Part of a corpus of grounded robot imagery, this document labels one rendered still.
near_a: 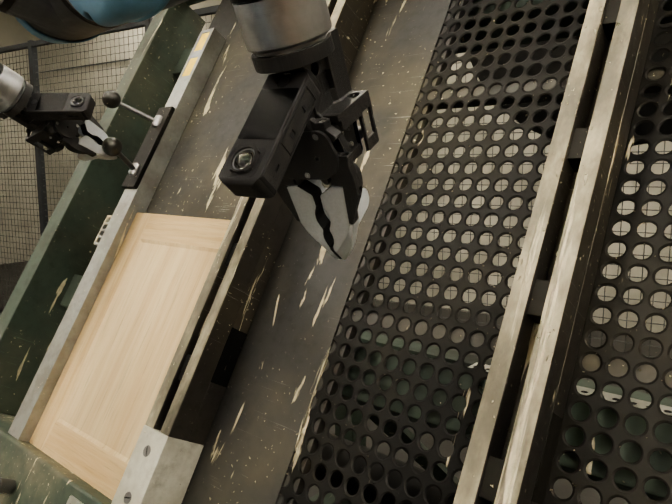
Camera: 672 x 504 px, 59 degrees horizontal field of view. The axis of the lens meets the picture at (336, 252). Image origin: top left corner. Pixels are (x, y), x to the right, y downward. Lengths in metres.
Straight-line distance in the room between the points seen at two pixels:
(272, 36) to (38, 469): 0.89
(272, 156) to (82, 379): 0.83
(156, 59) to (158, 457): 1.06
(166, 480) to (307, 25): 0.65
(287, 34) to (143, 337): 0.73
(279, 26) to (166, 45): 1.19
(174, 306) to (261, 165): 0.64
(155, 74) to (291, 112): 1.17
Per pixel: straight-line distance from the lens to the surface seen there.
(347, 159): 0.52
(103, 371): 1.17
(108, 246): 1.29
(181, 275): 1.09
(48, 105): 1.20
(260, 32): 0.50
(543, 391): 0.61
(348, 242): 0.57
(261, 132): 0.49
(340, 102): 0.55
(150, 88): 1.63
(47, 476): 1.15
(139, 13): 0.43
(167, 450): 0.90
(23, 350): 1.51
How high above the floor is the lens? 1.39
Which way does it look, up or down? 8 degrees down
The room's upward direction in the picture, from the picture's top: straight up
